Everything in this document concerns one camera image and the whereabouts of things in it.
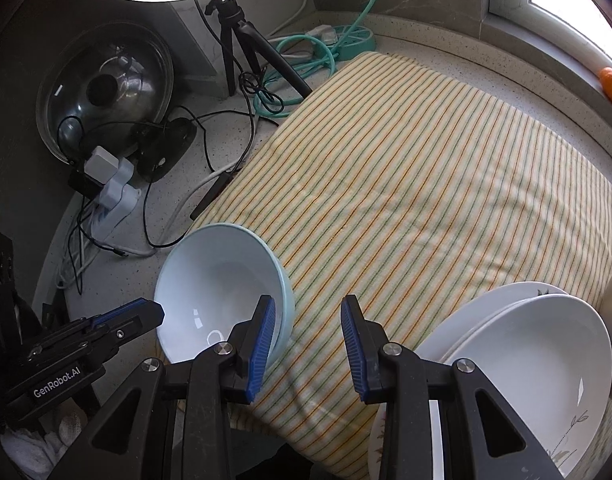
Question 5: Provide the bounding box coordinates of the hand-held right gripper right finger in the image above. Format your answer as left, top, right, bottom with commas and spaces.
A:
341, 296, 562, 480

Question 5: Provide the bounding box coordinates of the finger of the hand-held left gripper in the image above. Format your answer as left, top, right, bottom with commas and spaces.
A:
3, 327, 139, 413
23, 298, 165, 361

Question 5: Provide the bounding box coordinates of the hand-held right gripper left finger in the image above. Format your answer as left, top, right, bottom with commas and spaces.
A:
48, 296, 277, 480

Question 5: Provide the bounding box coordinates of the white bowl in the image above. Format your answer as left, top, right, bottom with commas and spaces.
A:
154, 223, 295, 376

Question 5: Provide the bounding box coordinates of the white plate grey leaf print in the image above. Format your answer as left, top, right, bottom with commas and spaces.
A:
438, 294, 612, 478

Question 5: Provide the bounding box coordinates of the person's left hand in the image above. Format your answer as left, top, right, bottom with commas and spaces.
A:
0, 407, 89, 468

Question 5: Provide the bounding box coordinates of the white power strip with adapters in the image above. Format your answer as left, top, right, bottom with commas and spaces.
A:
80, 145, 142, 241

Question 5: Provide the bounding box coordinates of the black round stand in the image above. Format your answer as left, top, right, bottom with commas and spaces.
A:
136, 117, 197, 186

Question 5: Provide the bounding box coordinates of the yellow striped cloth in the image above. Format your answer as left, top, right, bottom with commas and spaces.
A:
191, 52, 612, 480

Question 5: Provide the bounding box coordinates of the glass pot lid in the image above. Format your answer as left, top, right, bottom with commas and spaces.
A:
36, 27, 175, 167

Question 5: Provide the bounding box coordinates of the black tripod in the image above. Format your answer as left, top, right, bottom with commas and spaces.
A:
203, 0, 314, 98

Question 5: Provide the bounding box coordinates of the green hose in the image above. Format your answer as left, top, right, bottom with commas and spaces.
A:
253, 0, 389, 118

